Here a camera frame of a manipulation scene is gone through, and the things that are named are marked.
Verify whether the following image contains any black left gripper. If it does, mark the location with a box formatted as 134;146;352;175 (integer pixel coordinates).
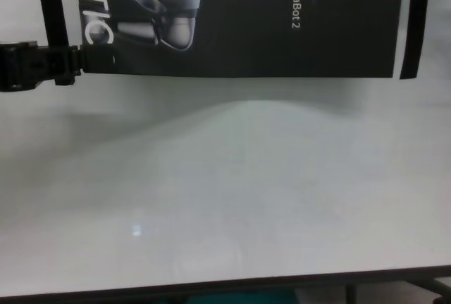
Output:
0;39;116;93

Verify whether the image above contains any black robot print poster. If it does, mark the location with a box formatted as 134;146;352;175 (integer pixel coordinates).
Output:
72;0;406;80

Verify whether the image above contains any black table crossbar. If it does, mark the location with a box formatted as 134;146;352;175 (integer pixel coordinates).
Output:
410;277;451;300

